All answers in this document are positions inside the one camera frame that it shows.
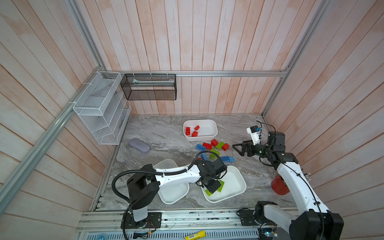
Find blue lego middle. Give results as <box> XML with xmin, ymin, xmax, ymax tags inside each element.
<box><xmin>201</xmin><ymin>153</ymin><xmax>208</xmax><ymax>161</ymax></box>

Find white bin with red legos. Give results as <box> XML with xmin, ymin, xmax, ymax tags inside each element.
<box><xmin>183</xmin><ymin>119</ymin><xmax>218</xmax><ymax>142</ymax></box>

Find white wire shelf rack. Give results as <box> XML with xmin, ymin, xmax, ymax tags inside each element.
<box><xmin>73</xmin><ymin>72</ymin><xmax>132</xmax><ymax>145</ymax></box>

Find green lego beside red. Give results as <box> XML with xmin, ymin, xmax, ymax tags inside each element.
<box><xmin>216</xmin><ymin>142</ymin><xmax>225</xmax><ymax>150</ymax></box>

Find long red lego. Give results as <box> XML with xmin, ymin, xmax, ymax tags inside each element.
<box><xmin>203</xmin><ymin>143</ymin><xmax>213</xmax><ymax>150</ymax></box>

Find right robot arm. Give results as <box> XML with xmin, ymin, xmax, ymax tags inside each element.
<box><xmin>233</xmin><ymin>126</ymin><xmax>344</xmax><ymax>240</ymax></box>

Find white bin left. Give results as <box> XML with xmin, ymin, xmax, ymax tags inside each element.
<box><xmin>154</xmin><ymin>159</ymin><xmax>190</xmax><ymax>205</ymax></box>

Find black mesh basket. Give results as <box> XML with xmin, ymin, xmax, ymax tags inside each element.
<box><xmin>120</xmin><ymin>73</ymin><xmax>178</xmax><ymax>101</ymax></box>

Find large blue lego underside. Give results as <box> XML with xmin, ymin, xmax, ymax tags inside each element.
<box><xmin>221</xmin><ymin>156</ymin><xmax>230</xmax><ymax>163</ymax></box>

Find red cup with pencils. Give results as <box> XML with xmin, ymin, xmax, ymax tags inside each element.
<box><xmin>271</xmin><ymin>176</ymin><xmax>290</xmax><ymax>196</ymax></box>

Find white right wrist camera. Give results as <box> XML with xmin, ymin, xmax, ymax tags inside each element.
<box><xmin>247</xmin><ymin>126</ymin><xmax>262</xmax><ymax>146</ymax></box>

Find red lego lying sideways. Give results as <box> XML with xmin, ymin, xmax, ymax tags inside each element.
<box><xmin>222</xmin><ymin>144</ymin><xmax>230</xmax><ymax>151</ymax></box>

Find grey pouch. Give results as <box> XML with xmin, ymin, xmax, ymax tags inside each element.
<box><xmin>129</xmin><ymin>138</ymin><xmax>151</xmax><ymax>154</ymax></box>

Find blue lego upper centre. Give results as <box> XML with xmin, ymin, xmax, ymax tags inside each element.
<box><xmin>196</xmin><ymin>144</ymin><xmax>206</xmax><ymax>151</ymax></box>

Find white bin front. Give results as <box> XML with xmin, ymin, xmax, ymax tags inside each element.
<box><xmin>202</xmin><ymin>166</ymin><xmax>247</xmax><ymax>203</ymax></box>

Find long green lego centre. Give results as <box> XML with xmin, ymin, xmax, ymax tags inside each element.
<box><xmin>211</xmin><ymin>149</ymin><xmax>220</xmax><ymax>156</ymax></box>

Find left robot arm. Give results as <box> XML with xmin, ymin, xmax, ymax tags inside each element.
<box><xmin>112</xmin><ymin>158</ymin><xmax>228</xmax><ymax>230</ymax></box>

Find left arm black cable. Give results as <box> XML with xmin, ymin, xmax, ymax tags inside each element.
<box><xmin>111</xmin><ymin>150</ymin><xmax>221</xmax><ymax>240</ymax></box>

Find yellow marker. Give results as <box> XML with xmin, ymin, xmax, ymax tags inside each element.
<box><xmin>185</xmin><ymin>231</ymin><xmax>206</xmax><ymax>240</ymax></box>

